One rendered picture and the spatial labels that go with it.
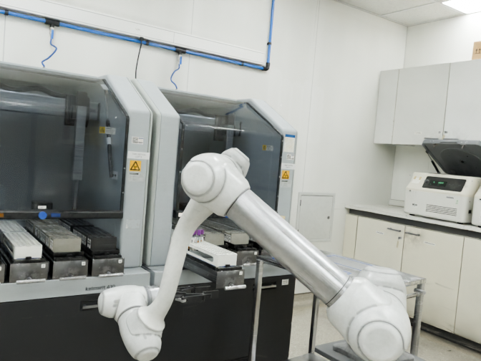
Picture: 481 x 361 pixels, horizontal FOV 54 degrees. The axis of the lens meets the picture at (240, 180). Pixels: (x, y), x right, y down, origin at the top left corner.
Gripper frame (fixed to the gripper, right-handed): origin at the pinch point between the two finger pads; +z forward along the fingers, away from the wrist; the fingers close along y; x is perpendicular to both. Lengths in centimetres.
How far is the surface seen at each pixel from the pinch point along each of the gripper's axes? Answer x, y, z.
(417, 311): 6, -33, 86
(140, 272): 1.0, 38.0, -11.3
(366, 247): 18, 130, 243
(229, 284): -0.7, 5.6, 13.7
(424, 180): -47, 80, 246
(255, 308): 16.6, 19.6, 39.2
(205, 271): -3.9, 14.4, 7.4
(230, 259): -9.9, 9.1, 15.8
